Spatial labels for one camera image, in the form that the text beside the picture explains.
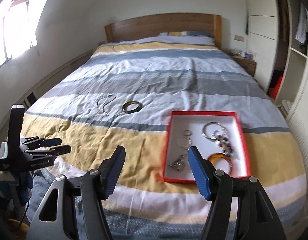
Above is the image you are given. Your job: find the dark tortoiseshell bangle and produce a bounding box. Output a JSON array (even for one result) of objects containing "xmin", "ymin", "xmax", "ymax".
[{"xmin": 121, "ymin": 101, "xmax": 143, "ymax": 114}]

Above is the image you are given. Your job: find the hanging white shirt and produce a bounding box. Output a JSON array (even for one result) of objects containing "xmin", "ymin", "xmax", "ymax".
[{"xmin": 295, "ymin": 3, "xmax": 307, "ymax": 45}]

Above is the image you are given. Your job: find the silver band bracelet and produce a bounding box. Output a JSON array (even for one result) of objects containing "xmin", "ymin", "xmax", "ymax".
[{"xmin": 201, "ymin": 121, "xmax": 228, "ymax": 140}]

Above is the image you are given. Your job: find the silver chain necklace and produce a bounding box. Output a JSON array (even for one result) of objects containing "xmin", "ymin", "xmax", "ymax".
[{"xmin": 95, "ymin": 93, "xmax": 117, "ymax": 117}]

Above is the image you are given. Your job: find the window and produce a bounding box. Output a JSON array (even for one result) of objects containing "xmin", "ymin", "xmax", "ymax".
[{"xmin": 0, "ymin": 0, "xmax": 37, "ymax": 67}]

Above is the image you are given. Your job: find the amber translucent bangle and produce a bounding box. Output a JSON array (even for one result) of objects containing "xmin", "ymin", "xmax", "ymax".
[{"xmin": 207, "ymin": 153, "xmax": 233, "ymax": 175}]

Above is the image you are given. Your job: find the brown beaded bracelet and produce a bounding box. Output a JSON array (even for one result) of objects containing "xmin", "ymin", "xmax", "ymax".
[{"xmin": 211, "ymin": 129, "xmax": 239, "ymax": 159}]

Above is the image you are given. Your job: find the wooden headboard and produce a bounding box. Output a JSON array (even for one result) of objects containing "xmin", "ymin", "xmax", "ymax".
[{"xmin": 104, "ymin": 12, "xmax": 222, "ymax": 49}]

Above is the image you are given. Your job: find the wooden nightstand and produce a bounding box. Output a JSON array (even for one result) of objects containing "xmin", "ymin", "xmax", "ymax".
[{"xmin": 228, "ymin": 53, "xmax": 257, "ymax": 77}]

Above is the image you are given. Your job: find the thin silver bangle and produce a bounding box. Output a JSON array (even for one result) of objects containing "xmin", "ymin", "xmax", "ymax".
[{"xmin": 176, "ymin": 135, "xmax": 192, "ymax": 152}]

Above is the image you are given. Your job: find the white wardrobe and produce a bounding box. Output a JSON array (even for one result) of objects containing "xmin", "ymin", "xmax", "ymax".
[{"xmin": 246, "ymin": 0, "xmax": 308, "ymax": 119}]

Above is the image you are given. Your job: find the blue striped pillow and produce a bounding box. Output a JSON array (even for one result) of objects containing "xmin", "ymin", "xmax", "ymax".
[{"xmin": 158, "ymin": 31, "xmax": 215, "ymax": 46}]

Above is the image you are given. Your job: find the blue gloved left hand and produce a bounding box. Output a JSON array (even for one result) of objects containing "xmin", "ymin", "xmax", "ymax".
[{"xmin": 0, "ymin": 170, "xmax": 33, "ymax": 207}]

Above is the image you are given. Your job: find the red jewelry box tray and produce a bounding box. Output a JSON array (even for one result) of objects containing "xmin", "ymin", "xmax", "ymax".
[{"xmin": 162, "ymin": 111, "xmax": 251, "ymax": 183}]

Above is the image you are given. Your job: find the striped bed duvet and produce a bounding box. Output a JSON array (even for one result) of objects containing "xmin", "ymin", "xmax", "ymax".
[{"xmin": 22, "ymin": 36, "xmax": 308, "ymax": 239}]

